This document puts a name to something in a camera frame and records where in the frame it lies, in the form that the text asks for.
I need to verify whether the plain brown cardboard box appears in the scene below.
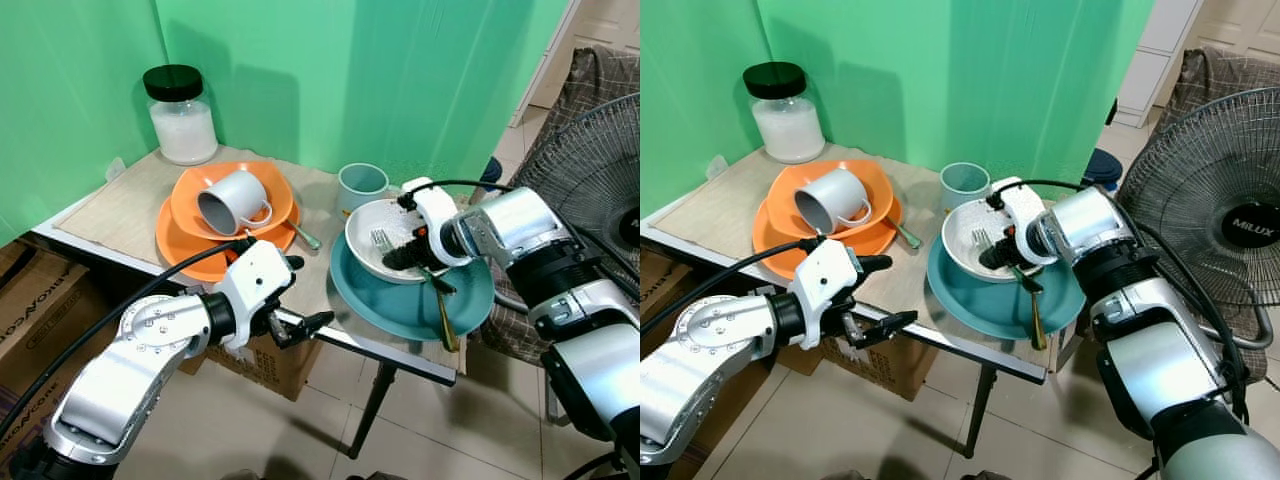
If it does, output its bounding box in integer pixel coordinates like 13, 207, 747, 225
180, 334, 323, 403
800, 334, 927, 403

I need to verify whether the beige table mat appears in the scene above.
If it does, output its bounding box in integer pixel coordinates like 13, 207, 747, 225
52, 146, 469, 379
655, 146, 1063, 377

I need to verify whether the pale teal mug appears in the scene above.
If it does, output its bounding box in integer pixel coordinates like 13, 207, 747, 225
337, 163, 394, 217
939, 161, 992, 214

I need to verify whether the black metal table leg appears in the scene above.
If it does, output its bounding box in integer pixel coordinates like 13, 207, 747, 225
347, 362, 399, 462
957, 364, 1002, 460

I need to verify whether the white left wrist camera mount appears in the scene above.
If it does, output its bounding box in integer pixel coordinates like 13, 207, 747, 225
788, 240, 867, 349
213, 240, 294, 349

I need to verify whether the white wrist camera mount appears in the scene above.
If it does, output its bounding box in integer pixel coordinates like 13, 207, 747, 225
788, 240, 867, 349
990, 177, 1057, 263
213, 240, 294, 349
400, 177, 463, 266

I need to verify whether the orange flat plate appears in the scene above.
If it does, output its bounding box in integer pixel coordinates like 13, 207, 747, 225
155, 192, 302, 284
751, 192, 902, 282

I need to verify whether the grey white mug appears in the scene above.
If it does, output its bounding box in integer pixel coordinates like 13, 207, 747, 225
197, 170, 274, 237
793, 168, 874, 234

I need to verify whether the orange deep dish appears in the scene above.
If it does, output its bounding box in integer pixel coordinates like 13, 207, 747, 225
169, 161, 297, 242
764, 159, 895, 238

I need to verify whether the white cabinet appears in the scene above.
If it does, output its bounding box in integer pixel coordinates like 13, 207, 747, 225
1114, 0, 1207, 130
509, 0, 582, 128

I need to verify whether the teal round plate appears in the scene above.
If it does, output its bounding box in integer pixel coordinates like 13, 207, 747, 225
329, 235, 496, 342
926, 235, 1089, 342

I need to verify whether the glass jar with black lid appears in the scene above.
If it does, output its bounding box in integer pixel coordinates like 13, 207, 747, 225
143, 64, 220, 167
743, 61, 828, 165

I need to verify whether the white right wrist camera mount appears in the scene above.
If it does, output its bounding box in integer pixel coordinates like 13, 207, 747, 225
400, 177, 463, 266
990, 177, 1057, 263

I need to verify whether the printed brown cardboard box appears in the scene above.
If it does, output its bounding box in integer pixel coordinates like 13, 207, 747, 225
640, 240, 723, 336
0, 238, 133, 441

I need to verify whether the black wire guard fan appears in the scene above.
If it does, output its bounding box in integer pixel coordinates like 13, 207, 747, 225
503, 92, 641, 333
1117, 86, 1280, 353

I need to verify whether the white ceramic bowl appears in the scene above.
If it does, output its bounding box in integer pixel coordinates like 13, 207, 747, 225
942, 197, 1063, 285
345, 199, 473, 285

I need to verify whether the green backdrop cloth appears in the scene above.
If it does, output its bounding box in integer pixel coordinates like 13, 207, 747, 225
0, 0, 573, 247
640, 0, 1157, 217

